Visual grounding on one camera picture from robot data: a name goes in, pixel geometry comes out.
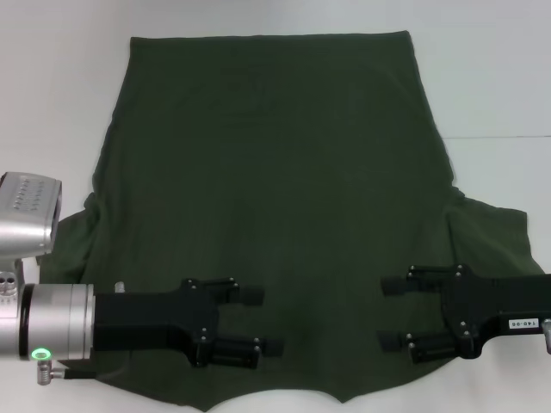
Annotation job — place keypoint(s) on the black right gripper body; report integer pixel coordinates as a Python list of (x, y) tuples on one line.
[(495, 301)]

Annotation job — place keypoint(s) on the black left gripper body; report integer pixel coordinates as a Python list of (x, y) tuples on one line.
[(146, 318)]

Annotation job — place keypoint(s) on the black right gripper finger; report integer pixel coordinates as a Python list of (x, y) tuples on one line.
[(430, 346), (422, 284)]

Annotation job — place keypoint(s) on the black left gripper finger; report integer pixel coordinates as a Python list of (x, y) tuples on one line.
[(237, 348), (232, 293)]

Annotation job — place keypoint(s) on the dark green t-shirt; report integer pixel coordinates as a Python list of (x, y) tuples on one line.
[(275, 172)]

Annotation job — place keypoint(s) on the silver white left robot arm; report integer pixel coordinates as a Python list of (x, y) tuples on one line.
[(56, 318)]

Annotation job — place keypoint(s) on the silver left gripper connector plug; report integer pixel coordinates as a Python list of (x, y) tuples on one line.
[(119, 287)]

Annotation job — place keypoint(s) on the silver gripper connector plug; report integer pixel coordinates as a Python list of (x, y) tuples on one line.
[(546, 337), (119, 287)]

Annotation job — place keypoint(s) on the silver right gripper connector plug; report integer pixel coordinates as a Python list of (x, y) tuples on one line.
[(546, 337)]

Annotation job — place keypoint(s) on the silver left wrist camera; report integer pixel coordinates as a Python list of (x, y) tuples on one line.
[(26, 215)]

